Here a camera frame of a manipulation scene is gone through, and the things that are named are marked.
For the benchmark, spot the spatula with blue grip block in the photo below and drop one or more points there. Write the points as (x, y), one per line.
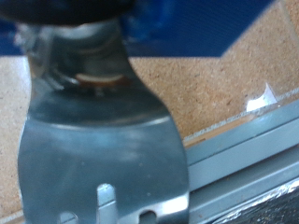
(99, 155)

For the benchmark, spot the glass oven door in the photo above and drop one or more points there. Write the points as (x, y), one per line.
(249, 133)

